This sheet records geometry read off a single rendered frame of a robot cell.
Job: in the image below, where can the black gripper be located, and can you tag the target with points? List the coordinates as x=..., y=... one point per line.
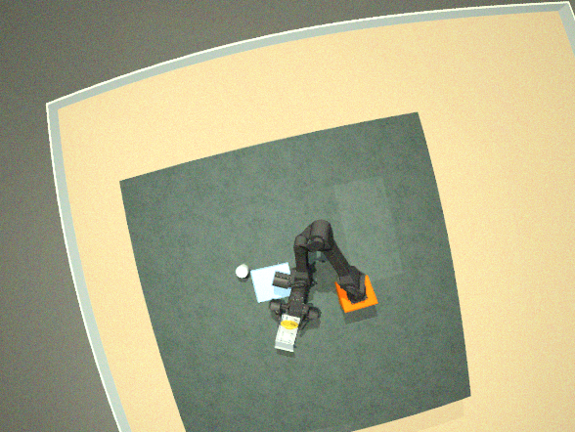
x=276, y=306

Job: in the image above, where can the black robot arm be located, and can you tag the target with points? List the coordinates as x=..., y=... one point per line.
x=320, y=237

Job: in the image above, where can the white cylinder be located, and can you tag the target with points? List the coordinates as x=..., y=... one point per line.
x=242, y=271

